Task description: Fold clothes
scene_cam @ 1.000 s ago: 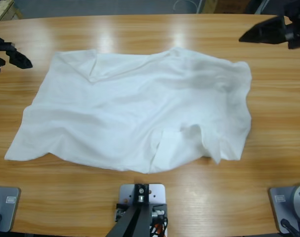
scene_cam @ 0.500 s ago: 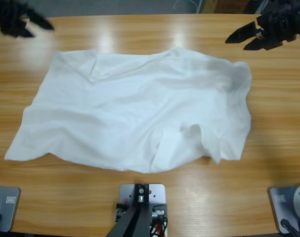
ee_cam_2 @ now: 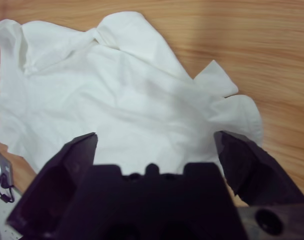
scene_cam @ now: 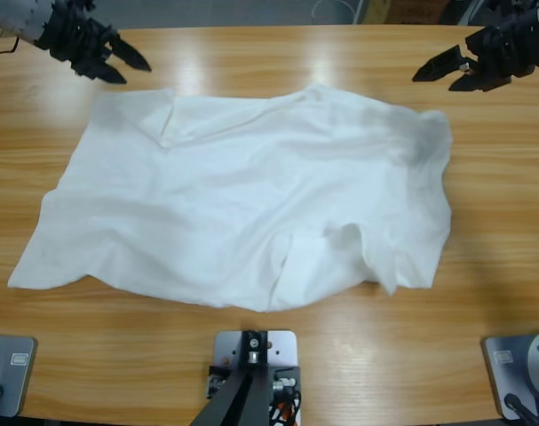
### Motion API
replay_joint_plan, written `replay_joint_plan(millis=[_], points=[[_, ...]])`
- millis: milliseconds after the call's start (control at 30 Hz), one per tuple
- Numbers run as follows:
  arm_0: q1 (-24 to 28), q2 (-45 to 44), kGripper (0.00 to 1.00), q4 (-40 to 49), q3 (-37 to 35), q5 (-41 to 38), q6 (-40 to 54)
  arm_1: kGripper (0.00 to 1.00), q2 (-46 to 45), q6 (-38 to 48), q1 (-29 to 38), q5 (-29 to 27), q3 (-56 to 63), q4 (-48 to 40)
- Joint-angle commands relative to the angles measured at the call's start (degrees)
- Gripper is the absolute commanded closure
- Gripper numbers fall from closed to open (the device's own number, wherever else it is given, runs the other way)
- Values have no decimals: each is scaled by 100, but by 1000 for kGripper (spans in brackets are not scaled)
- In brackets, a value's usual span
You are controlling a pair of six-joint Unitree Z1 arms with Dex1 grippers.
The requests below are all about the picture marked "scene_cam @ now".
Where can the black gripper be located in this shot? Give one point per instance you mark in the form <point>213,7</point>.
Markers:
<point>73,42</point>
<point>513,44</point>

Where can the white T-shirt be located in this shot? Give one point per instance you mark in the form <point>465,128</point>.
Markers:
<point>229,191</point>

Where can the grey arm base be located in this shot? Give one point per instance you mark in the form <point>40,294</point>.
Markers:
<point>504,368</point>
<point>11,377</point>

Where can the grey metal stand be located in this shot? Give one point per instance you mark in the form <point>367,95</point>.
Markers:
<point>469,11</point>

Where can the dark brown cardboard box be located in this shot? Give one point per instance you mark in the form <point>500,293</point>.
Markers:
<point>413,9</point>

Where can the light brown cardboard box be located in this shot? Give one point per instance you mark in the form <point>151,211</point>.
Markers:
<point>375,11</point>

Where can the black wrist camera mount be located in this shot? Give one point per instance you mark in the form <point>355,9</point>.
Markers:
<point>73,6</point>
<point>513,5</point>

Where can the white mount block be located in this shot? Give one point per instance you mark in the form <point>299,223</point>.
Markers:
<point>282,350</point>

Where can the dark post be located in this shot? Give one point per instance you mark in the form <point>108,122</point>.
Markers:
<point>244,399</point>

